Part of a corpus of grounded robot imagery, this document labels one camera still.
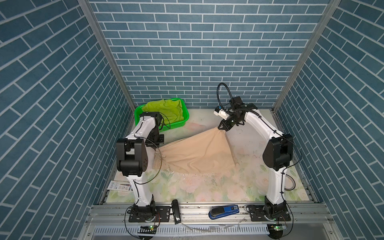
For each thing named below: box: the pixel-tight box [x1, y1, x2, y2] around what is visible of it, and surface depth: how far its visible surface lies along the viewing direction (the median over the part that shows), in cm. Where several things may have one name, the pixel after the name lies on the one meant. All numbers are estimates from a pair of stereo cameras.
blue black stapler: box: [208, 204, 240, 220], surface depth 74 cm
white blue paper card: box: [107, 180, 133, 192], surface depth 83 cm
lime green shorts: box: [142, 99, 184, 124], surface depth 113 cm
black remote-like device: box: [171, 199, 181, 225], surface depth 74 cm
